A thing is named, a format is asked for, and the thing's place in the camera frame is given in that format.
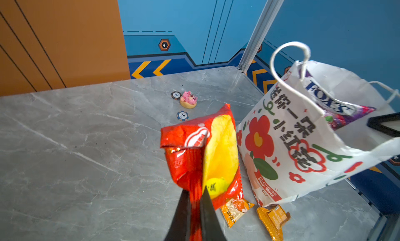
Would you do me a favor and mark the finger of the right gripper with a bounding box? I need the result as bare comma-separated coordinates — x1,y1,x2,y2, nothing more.
367,112,400,137

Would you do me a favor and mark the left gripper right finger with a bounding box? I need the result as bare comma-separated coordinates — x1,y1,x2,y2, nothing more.
200,188,227,241

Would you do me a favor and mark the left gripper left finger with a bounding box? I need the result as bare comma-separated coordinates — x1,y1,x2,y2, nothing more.
165,190,191,241

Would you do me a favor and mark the orange yellow snack pouch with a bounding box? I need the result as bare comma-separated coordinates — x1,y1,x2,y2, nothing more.
220,199,255,228

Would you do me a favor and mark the purple Fox's candy bag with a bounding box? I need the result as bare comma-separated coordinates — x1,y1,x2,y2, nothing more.
302,71,377,130

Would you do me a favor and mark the white paper bag with flower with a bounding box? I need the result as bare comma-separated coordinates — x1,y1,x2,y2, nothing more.
237,42,400,207

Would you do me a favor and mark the red yellow small snack packet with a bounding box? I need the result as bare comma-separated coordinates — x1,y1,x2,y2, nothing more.
160,104,244,241

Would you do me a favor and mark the blue poker chip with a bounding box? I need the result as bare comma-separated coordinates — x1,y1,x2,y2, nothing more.
177,110,189,122

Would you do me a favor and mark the small black round badge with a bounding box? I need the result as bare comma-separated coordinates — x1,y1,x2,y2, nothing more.
171,91,182,100

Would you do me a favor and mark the pink bear keychain toy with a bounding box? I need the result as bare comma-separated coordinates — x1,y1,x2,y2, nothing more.
180,91,198,109

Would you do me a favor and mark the right aluminium corner post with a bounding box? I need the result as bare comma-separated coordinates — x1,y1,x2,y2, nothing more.
238,0,285,73

